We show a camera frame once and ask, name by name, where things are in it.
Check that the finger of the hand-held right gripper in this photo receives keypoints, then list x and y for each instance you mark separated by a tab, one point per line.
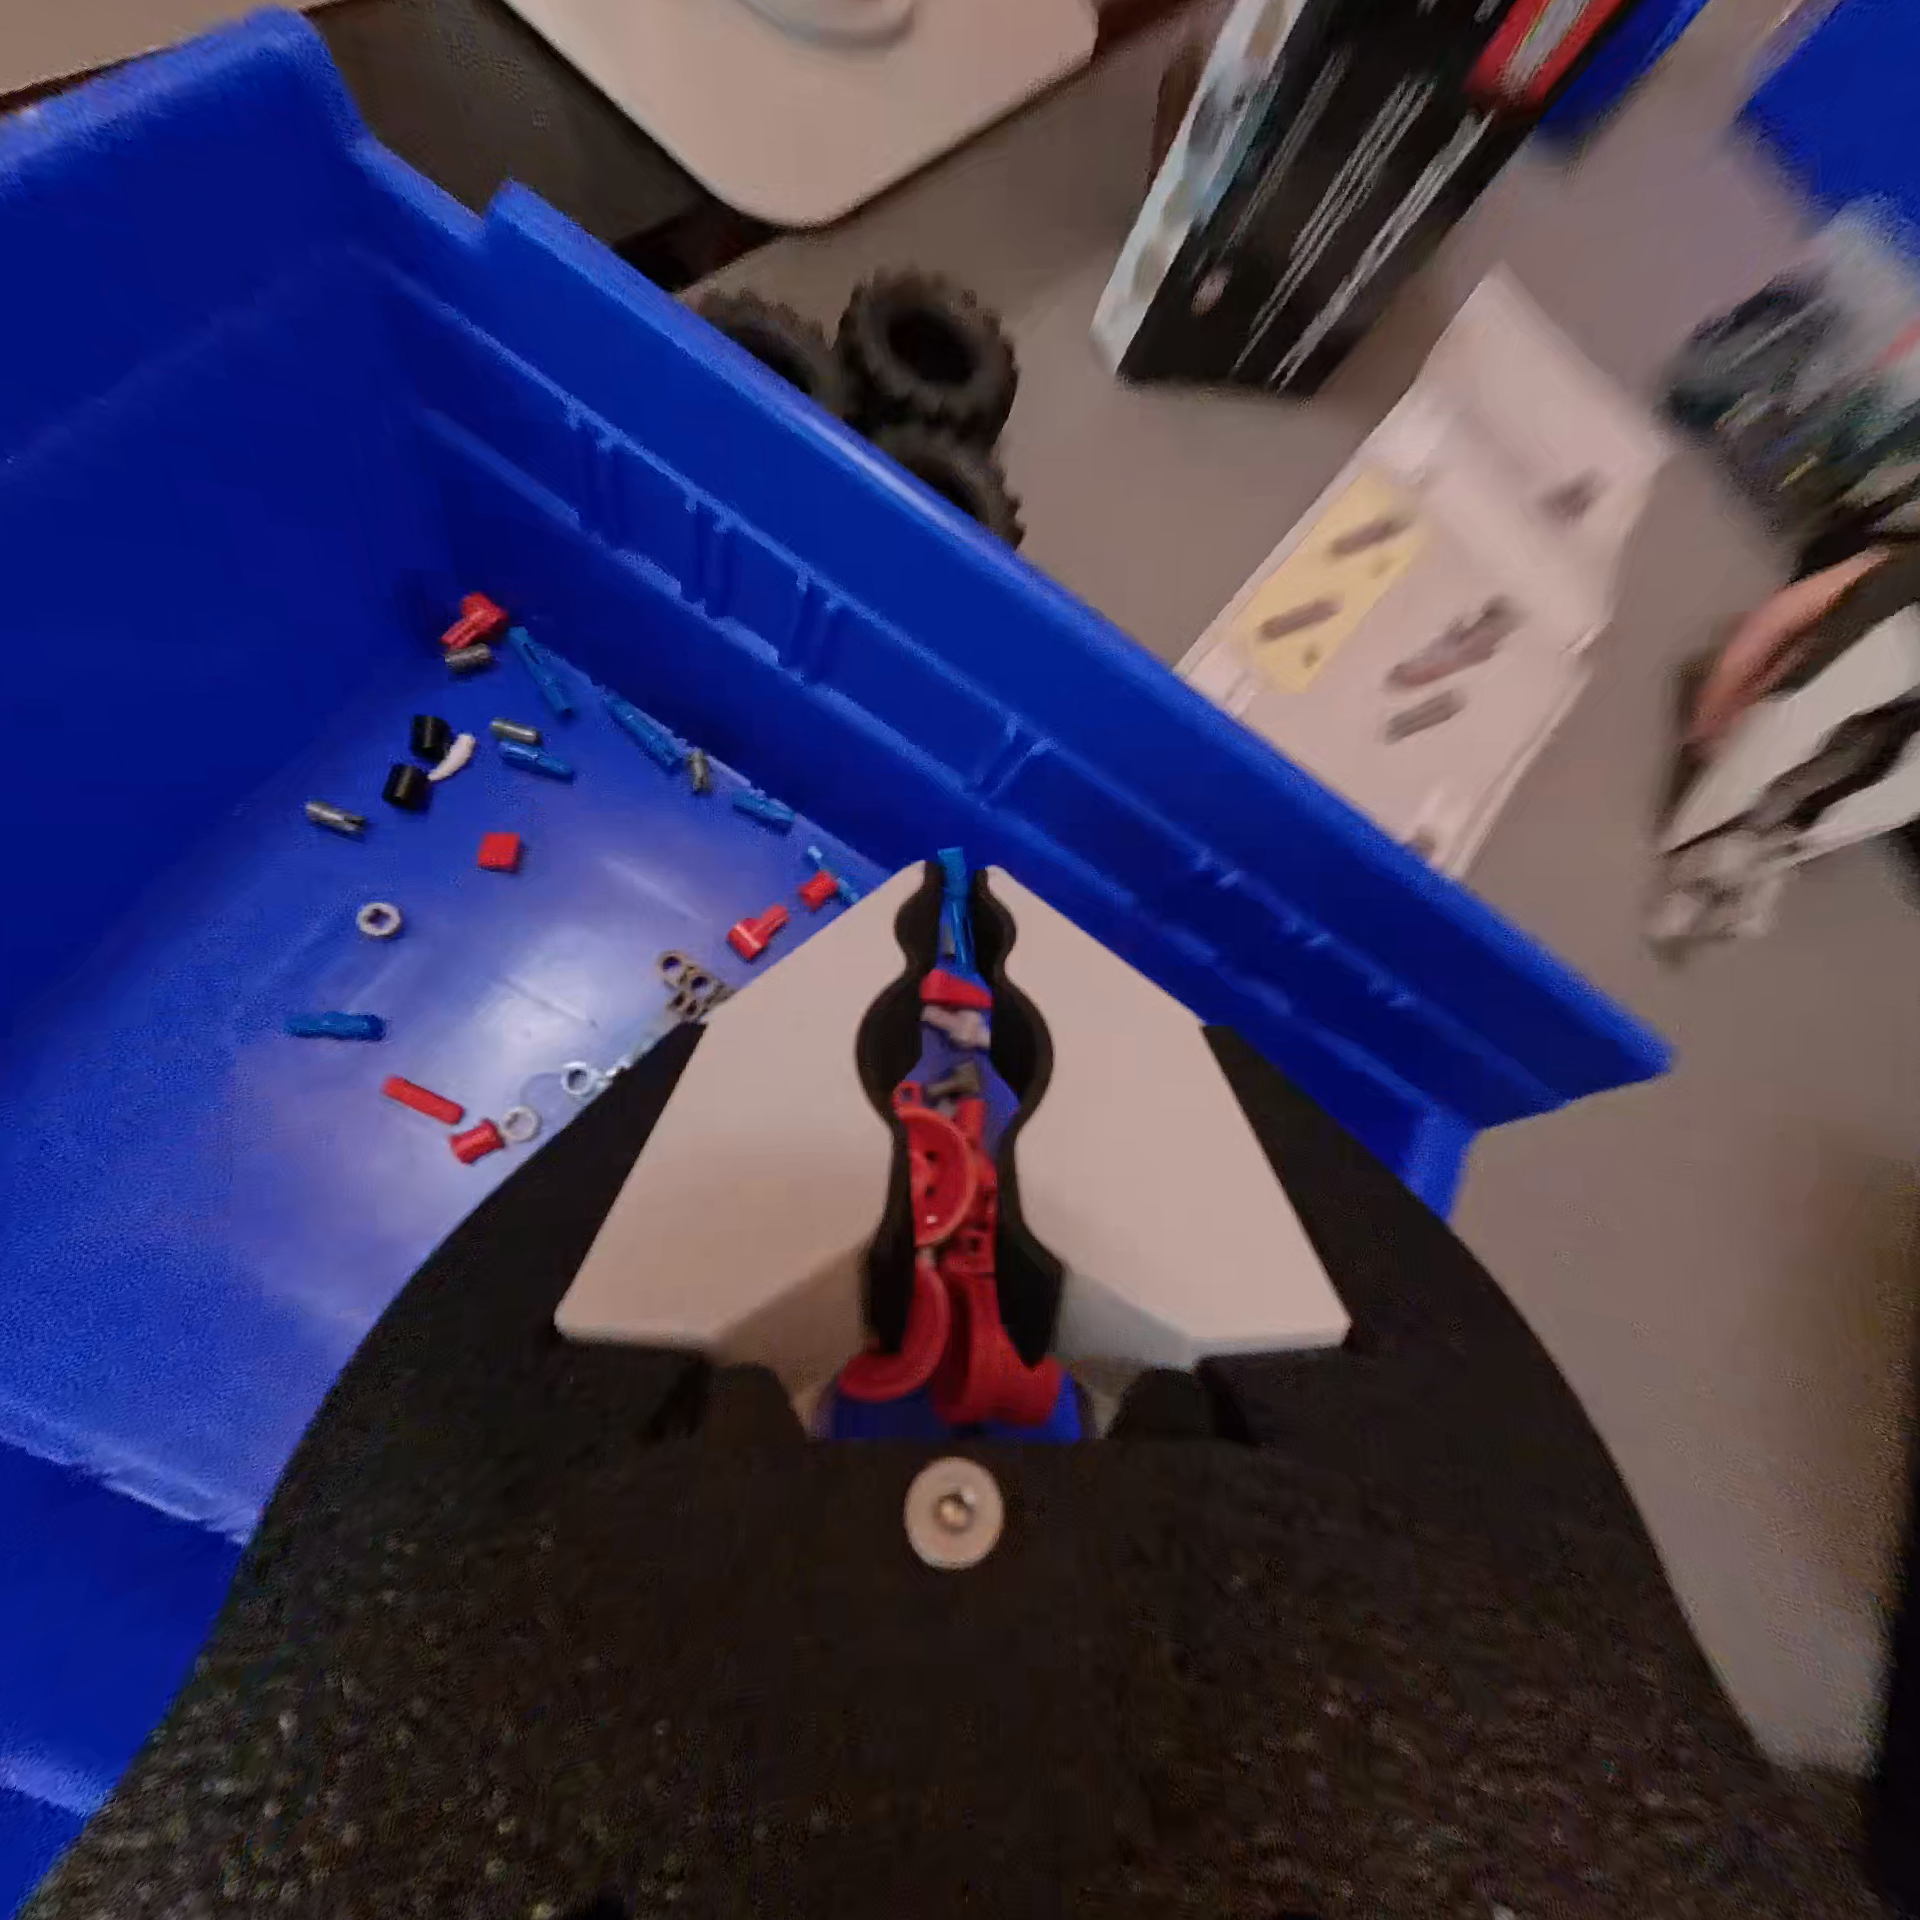
1800	758

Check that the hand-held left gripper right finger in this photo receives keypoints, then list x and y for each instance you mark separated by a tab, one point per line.
1171	1184

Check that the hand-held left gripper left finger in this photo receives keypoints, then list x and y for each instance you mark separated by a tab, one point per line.
735	1172

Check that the grey patterned toy block assembly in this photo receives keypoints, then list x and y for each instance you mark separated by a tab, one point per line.
1717	908

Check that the blue toy connector pin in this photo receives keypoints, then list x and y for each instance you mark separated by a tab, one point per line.
954	902

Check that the blue plastic bin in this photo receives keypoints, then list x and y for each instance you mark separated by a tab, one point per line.
300	495
1839	107

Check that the person's right hand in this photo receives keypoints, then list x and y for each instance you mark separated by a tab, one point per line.
1786	645

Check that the red toy gear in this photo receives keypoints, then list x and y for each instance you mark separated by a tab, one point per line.
943	1179

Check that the open instruction booklet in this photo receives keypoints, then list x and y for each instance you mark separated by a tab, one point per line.
1440	600

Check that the scattered small toy parts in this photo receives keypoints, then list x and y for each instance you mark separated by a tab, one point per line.
493	856

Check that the black cardboard box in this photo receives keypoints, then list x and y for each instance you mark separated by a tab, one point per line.
1319	182

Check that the black toy tire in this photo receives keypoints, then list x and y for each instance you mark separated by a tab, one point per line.
772	352
960	488
931	359

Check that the white stand base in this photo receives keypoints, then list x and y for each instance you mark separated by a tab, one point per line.
839	107

